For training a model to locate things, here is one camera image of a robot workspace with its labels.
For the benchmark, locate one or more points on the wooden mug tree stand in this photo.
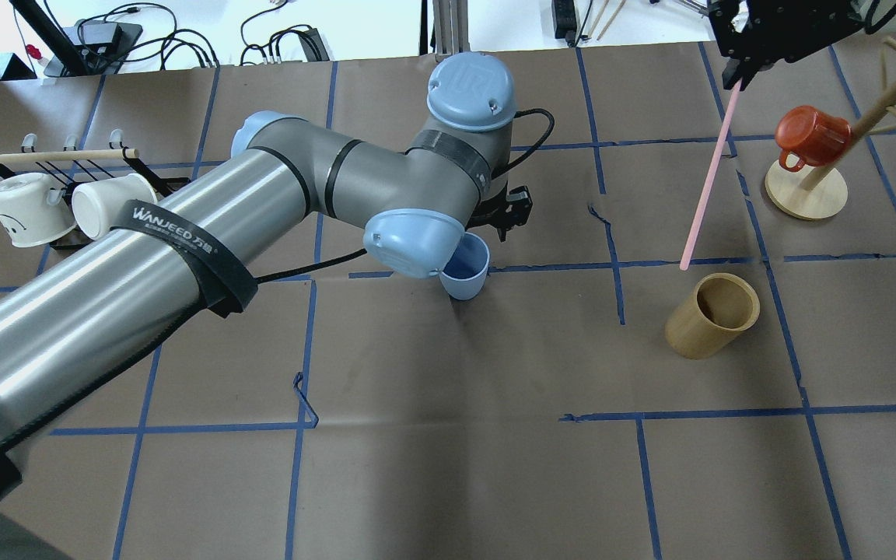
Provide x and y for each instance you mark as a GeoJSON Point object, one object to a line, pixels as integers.
{"type": "Point", "coordinates": [804, 181]}

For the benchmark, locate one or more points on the aluminium frame post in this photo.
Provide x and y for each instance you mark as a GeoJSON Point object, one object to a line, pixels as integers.
{"type": "Point", "coordinates": [444, 28]}

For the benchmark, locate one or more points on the bamboo cylinder holder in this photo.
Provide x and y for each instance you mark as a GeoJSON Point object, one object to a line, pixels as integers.
{"type": "Point", "coordinates": [720, 308]}

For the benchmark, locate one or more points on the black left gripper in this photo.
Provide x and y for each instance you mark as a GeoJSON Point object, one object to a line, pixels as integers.
{"type": "Point", "coordinates": [512, 208]}

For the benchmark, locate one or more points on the pink chopstick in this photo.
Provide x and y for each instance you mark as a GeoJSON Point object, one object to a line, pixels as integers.
{"type": "Point", "coordinates": [709, 180]}

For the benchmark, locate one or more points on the wooden chopsticks pair on desk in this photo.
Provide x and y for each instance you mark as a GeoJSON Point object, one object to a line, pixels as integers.
{"type": "Point", "coordinates": [609, 11]}

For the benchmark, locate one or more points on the black power adapter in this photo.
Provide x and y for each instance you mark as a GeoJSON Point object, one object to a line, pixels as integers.
{"type": "Point", "coordinates": [565, 22]}

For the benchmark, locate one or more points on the black wire cup rack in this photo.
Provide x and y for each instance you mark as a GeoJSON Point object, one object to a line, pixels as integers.
{"type": "Point", "coordinates": [70, 197]}

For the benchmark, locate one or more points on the brown paper table cover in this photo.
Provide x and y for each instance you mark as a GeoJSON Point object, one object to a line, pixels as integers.
{"type": "Point", "coordinates": [358, 414]}

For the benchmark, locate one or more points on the red mug on tree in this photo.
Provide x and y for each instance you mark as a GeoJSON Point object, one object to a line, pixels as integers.
{"type": "Point", "coordinates": [810, 137]}

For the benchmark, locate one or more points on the light blue plastic cup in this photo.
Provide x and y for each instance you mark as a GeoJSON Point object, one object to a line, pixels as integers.
{"type": "Point", "coordinates": [465, 273]}

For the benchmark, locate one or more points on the white smiley face mug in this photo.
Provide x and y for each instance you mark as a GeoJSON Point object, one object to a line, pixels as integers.
{"type": "Point", "coordinates": [32, 211]}

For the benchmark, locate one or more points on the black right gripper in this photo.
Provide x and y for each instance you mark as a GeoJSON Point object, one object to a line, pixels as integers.
{"type": "Point", "coordinates": [751, 48]}

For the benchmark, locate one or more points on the white mug plain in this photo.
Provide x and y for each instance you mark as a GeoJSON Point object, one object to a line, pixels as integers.
{"type": "Point", "coordinates": [95, 205]}

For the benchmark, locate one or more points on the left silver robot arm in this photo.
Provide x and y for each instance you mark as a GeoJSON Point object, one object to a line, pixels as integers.
{"type": "Point", "coordinates": [89, 319]}

